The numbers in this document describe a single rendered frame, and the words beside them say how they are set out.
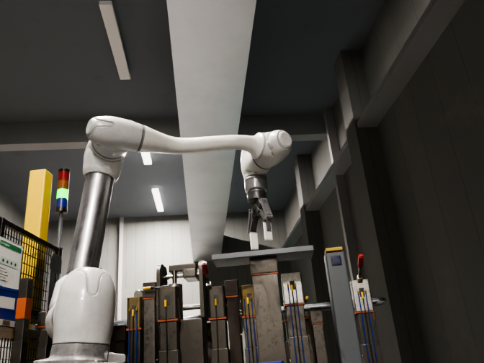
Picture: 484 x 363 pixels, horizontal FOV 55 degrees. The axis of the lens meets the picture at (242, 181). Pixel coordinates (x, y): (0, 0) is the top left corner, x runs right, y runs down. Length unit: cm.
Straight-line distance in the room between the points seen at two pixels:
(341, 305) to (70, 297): 89
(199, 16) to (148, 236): 763
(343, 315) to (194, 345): 55
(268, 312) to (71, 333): 67
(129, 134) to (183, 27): 195
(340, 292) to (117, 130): 95
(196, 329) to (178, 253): 858
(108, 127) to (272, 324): 88
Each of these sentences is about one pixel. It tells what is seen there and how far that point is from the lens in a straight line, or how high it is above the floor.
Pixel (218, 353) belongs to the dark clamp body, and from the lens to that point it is 180.
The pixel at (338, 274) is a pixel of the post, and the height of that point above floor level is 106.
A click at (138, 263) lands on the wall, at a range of 1038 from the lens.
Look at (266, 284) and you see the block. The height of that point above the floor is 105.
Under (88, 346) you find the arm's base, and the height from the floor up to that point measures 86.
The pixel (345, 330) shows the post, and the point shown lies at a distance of 168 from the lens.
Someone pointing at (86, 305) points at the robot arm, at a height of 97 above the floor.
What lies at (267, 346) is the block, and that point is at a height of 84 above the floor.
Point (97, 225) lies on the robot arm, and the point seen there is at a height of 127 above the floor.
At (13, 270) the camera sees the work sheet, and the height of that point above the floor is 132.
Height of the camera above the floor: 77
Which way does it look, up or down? 22 degrees up
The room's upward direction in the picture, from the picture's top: 5 degrees counter-clockwise
